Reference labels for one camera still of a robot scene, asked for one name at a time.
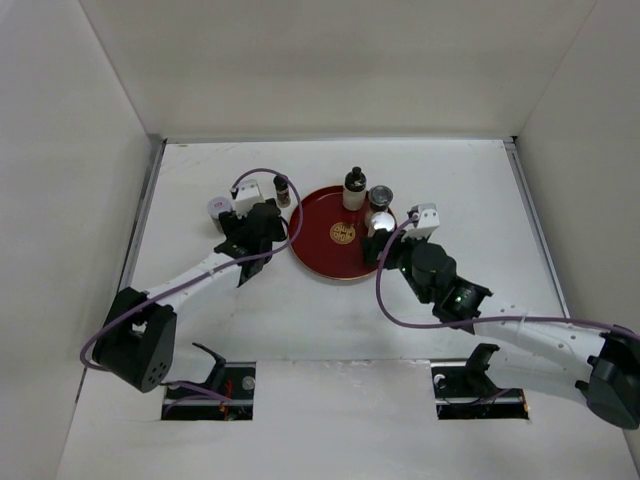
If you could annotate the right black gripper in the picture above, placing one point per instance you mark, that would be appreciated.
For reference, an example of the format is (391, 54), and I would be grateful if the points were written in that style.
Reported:
(373, 245)

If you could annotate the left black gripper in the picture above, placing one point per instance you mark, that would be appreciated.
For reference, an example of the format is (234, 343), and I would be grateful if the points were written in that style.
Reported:
(233, 224)

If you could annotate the blue label silver cap bottle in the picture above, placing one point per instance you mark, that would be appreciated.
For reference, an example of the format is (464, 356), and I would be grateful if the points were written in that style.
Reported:
(380, 222)

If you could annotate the black lid spice bottle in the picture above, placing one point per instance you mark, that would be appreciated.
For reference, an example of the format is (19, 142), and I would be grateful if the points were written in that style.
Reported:
(282, 191)

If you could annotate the clear cap pepper grinder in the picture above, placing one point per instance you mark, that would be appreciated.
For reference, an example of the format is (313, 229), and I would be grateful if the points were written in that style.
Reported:
(380, 198)

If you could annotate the black knob salt grinder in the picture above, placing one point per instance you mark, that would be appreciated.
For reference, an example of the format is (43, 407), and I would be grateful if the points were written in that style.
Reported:
(354, 189)

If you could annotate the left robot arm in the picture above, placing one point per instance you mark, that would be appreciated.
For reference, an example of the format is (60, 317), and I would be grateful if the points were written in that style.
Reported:
(138, 338)

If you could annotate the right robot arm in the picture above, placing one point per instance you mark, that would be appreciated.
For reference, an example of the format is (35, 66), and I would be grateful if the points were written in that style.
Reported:
(591, 363)

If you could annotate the dark jar white lid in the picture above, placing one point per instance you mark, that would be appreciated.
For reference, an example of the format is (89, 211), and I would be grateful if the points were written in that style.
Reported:
(221, 212)

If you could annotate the red round tray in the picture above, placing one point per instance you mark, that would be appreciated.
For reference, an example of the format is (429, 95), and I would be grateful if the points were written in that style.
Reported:
(326, 236)

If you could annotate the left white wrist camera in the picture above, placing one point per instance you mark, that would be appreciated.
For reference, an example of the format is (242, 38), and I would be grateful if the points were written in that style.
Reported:
(245, 195)

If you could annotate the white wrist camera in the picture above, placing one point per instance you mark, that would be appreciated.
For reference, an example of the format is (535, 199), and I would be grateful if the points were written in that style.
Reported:
(245, 195)
(424, 221)

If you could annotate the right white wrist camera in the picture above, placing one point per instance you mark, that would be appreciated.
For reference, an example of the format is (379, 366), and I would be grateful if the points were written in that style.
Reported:
(424, 221)

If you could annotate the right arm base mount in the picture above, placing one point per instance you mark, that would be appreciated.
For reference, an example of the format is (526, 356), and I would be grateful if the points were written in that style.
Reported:
(463, 391)

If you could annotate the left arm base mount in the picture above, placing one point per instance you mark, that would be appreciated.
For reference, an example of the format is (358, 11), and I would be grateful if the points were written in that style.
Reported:
(226, 394)

